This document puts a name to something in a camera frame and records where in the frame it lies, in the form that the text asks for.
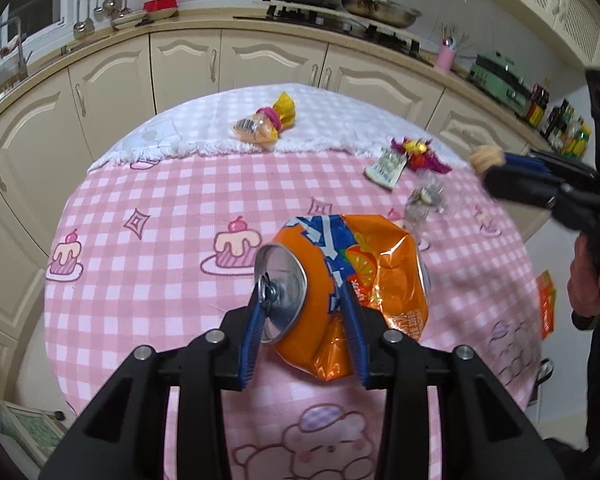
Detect person's right hand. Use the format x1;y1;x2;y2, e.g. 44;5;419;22
568;234;600;332

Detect row of condiment bottles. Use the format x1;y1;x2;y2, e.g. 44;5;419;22
540;100;594;159

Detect green patterned box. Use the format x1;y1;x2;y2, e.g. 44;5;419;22
0;394;69;469

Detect bundle of chopsticks and spoons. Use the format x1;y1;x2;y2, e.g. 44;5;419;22
440;21;471;52

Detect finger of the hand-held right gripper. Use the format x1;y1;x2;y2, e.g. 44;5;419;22
502;149;600;181
482;165;600;231

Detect silver-white packet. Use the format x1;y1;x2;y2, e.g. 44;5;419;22
364;147;407;191

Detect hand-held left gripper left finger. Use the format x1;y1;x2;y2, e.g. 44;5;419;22
37;282;270;480

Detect red bowl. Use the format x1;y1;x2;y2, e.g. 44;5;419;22
143;0;180;21

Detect green electric cooker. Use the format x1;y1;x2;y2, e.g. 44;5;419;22
467;50;534;119

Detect white bowl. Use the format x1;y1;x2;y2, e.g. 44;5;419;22
111;10;149;30

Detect pink checkered tablecloth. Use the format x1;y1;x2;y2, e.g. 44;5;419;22
42;82;544;480

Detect cream lower cabinets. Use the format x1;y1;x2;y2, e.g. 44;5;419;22
0;27;567;397

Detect pink utensil holder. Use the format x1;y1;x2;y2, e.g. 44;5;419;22
434;42;457;72

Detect purple candy wrapper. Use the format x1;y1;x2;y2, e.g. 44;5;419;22
390;136;454;176

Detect clear plastic wrapper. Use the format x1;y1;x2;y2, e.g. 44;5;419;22
404;172;449;226

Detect steel frying pan with lid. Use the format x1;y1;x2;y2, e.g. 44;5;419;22
341;0;424;30

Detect orange plastic bag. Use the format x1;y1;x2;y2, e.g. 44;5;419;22
537;270;557;341

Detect black gas stove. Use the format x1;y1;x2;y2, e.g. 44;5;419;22
266;4;431;64

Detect crushed orange can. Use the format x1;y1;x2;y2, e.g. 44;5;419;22
254;214;434;380

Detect steel faucet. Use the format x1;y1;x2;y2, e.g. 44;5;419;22
0;16;31;79

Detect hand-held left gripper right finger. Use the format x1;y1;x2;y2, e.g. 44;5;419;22
337;289;566;480

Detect yellow candy wrapper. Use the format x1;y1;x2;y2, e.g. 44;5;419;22
232;91;300;144

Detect dark sauce bottle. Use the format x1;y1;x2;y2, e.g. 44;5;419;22
525;84;551;128

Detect white fringed cloth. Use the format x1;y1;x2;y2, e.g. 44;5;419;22
87;82;477;171

